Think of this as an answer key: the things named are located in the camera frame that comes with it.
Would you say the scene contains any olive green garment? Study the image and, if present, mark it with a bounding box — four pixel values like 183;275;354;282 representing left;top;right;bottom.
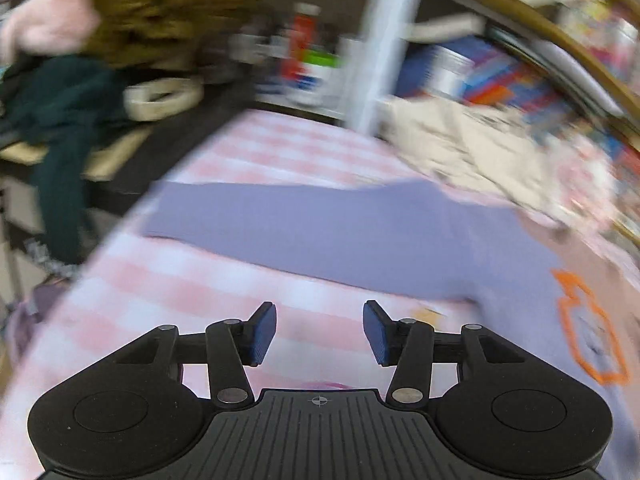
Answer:
90;0;263;71

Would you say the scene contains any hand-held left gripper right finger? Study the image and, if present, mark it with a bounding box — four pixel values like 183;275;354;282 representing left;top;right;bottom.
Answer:
363;300;526;406

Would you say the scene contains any white shelf post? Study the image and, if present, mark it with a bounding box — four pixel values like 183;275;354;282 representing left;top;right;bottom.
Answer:
345;0;431;133

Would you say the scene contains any pink fluffy garment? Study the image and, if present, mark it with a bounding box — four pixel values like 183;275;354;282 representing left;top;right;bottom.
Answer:
0;0;103;61

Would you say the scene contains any purple sweatshirt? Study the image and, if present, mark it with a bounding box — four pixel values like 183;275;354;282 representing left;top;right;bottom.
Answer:
140;179;640;480

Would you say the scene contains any wooden bookshelf board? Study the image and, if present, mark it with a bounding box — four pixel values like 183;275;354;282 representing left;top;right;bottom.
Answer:
425;0;640;126

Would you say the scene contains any beige printed garment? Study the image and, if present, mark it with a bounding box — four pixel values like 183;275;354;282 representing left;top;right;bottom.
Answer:
385;95;566;221

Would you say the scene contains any red bottle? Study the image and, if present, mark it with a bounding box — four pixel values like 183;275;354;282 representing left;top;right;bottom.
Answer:
280;2;321;81

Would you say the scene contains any row of colourful books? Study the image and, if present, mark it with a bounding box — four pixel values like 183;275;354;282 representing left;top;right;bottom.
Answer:
400;40;640;161

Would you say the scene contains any dark green garment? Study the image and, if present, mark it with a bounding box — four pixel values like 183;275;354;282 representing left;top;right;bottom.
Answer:
0;55;136;266

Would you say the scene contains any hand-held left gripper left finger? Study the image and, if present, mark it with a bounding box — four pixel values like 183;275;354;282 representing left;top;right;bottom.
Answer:
114;301;277;407

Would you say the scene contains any white bottle with green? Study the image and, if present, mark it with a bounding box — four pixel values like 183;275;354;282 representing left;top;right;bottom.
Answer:
287;50;341;108

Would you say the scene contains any pink checked bed sheet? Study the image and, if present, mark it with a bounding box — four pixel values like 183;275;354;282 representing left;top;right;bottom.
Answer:
0;110;640;480

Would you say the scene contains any cream band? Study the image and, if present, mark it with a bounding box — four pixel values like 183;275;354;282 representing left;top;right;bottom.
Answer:
122;77;206;122

